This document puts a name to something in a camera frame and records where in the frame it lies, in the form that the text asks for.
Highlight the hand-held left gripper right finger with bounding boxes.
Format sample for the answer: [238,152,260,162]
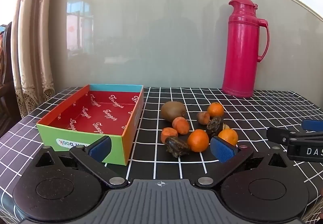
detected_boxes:
[194,136,290,188]

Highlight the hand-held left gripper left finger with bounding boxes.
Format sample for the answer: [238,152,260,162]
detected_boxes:
[30,135,129,188]

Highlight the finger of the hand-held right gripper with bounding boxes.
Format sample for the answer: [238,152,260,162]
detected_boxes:
[266,127,323,145]
[302,119,323,130]

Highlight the orange tangerine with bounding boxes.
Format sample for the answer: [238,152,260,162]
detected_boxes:
[218,128,239,146]
[187,129,210,152]
[207,102,225,118]

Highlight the dark brown shrivelled fruit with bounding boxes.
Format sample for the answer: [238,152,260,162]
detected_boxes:
[207,117,223,136]
[165,136,191,157]

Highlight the colourful cardboard box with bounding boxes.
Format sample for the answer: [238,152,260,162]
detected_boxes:
[37,84,144,166]

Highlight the brown-skinned carrot piece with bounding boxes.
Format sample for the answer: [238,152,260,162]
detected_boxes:
[196,111,210,125]

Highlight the orange carrot piece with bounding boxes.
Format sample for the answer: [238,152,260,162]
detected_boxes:
[172,117,190,135]
[161,127,178,143]

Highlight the brown kiwi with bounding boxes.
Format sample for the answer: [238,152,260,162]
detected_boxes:
[161,101,187,122]

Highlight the pink thermos jug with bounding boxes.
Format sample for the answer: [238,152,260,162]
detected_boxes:
[222,0,270,98]

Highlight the dark wooden chair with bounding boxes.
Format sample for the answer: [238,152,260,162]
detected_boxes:
[0,22,21,138]

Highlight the beige lace curtain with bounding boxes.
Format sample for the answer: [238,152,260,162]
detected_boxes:
[10,0,63,118]

